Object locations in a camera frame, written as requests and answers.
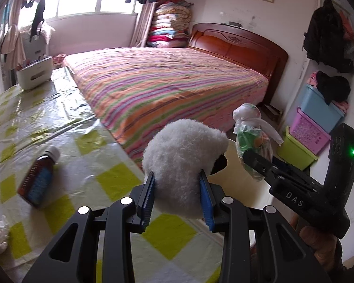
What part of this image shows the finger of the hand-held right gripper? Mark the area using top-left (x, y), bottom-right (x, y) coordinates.
top-left (271, 157), bottom-right (298, 178)
top-left (242, 150), bottom-right (281, 187)

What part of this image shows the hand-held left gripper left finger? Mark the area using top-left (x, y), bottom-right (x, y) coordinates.
top-left (22, 172), bottom-right (157, 283)

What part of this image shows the black hanging garment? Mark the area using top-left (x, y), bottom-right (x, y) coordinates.
top-left (29, 0), bottom-right (46, 43)

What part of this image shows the white cloth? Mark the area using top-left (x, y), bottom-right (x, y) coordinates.
top-left (32, 21), bottom-right (56, 45)

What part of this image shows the grey cabinet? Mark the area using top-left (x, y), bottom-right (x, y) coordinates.
top-left (19, 31), bottom-right (49, 65)

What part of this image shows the bed with striped sheet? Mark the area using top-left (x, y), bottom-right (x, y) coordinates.
top-left (62, 47), bottom-right (269, 170)

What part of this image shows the green snack bag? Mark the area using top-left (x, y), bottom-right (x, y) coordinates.
top-left (232, 103), bottom-right (284, 183)

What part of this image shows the blue storage box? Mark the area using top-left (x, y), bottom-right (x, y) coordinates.
top-left (299, 84), bottom-right (346, 134)

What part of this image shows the brown medicine bottle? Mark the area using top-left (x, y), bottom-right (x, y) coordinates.
top-left (17, 145), bottom-right (61, 208)

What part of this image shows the white fluffy plush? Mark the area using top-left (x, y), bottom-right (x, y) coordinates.
top-left (142, 119), bottom-right (229, 219)

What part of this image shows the black clothing pile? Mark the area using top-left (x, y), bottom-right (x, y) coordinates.
top-left (316, 71), bottom-right (351, 105)

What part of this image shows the green storage box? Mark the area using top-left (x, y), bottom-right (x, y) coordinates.
top-left (277, 126), bottom-right (318, 171)

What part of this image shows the pink plastic basket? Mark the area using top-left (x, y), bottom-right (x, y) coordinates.
top-left (288, 108), bottom-right (331, 155)

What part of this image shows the person's right hand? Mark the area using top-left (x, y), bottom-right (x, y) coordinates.
top-left (291, 212), bottom-right (346, 272)

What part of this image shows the orange hanging garment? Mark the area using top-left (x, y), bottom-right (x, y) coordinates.
top-left (339, 9), bottom-right (354, 45)

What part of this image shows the black hanging coat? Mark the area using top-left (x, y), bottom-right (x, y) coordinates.
top-left (302, 0), bottom-right (354, 74)

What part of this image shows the pink curtain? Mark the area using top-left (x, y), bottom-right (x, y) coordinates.
top-left (131, 1), bottom-right (157, 48)

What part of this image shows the stack of folded quilts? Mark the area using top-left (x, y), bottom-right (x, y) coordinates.
top-left (146, 1), bottom-right (193, 48)

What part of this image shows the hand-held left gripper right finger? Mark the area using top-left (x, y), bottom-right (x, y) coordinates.
top-left (199, 169), bottom-right (332, 283)

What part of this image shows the beige hanging garment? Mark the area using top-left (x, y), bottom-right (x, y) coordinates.
top-left (0, 25), bottom-right (27, 71)

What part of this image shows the wooden headboard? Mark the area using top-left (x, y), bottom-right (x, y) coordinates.
top-left (188, 23), bottom-right (289, 104)

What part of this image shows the white plastic container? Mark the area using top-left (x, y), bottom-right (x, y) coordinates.
top-left (16, 56), bottom-right (54, 92)

